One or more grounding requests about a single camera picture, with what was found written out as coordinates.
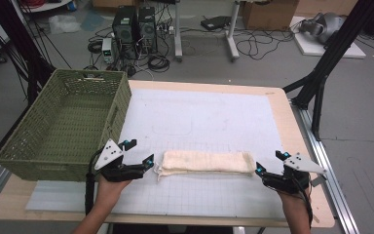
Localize brown cardboard box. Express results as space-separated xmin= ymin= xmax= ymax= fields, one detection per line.
xmin=242 ymin=0 xmax=300 ymax=31

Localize aluminium frame rail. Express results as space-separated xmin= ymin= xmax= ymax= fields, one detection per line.
xmin=290 ymin=98 xmax=360 ymax=234

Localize black flat device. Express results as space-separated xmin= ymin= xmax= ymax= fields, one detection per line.
xmin=200 ymin=15 xmax=233 ymax=32

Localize white desk leg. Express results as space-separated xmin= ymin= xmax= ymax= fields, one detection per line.
xmin=173 ymin=0 xmax=184 ymax=62
xmin=225 ymin=0 xmax=242 ymax=62

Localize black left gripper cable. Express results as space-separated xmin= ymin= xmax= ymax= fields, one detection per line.
xmin=84 ymin=147 xmax=104 ymax=216

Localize black tripod stand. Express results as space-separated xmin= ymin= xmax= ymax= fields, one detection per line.
xmin=281 ymin=0 xmax=374 ymax=141

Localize white floor board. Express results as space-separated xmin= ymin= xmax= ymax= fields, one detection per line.
xmin=288 ymin=16 xmax=367 ymax=59

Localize loose black floor cables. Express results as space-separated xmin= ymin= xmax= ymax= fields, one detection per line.
xmin=235 ymin=28 xmax=296 ymax=61

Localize white grid mat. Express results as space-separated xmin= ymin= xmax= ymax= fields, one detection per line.
xmin=24 ymin=88 xmax=288 ymax=219

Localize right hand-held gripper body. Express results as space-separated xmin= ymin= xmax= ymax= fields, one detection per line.
xmin=262 ymin=152 xmax=327 ymax=195

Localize black computer tower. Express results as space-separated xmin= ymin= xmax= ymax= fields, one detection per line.
xmin=111 ymin=5 xmax=140 ymax=60
xmin=137 ymin=6 xmax=159 ymax=55

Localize grey bench power supply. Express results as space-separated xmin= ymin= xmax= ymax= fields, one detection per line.
xmin=101 ymin=37 xmax=116 ymax=64

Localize person's left hand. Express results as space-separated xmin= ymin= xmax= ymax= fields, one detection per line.
xmin=94 ymin=175 xmax=132 ymax=210

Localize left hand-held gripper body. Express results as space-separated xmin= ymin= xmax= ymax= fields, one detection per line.
xmin=93 ymin=138 xmax=146 ymax=183

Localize grey robot head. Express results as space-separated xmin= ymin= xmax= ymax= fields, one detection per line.
xmin=298 ymin=12 xmax=346 ymax=45

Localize cream towel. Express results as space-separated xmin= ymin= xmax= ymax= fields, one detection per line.
xmin=154 ymin=149 xmax=257 ymax=182

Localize black stand with cables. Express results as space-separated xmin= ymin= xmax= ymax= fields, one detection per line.
xmin=0 ymin=0 xmax=56 ymax=105

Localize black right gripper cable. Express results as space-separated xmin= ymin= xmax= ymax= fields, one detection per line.
xmin=300 ymin=176 xmax=315 ymax=228

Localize green woven basket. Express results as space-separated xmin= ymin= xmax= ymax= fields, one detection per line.
xmin=0 ymin=68 xmax=133 ymax=182

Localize person's right hand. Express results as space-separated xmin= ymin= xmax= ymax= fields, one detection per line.
xmin=277 ymin=189 xmax=312 ymax=213

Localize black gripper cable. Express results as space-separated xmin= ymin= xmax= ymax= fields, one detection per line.
xmin=84 ymin=147 xmax=104 ymax=216
xmin=300 ymin=176 xmax=315 ymax=228

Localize clear plastic bag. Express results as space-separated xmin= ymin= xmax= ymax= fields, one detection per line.
xmin=48 ymin=14 xmax=82 ymax=35

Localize coiled black cable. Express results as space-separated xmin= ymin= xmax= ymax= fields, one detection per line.
xmin=147 ymin=54 xmax=171 ymax=73

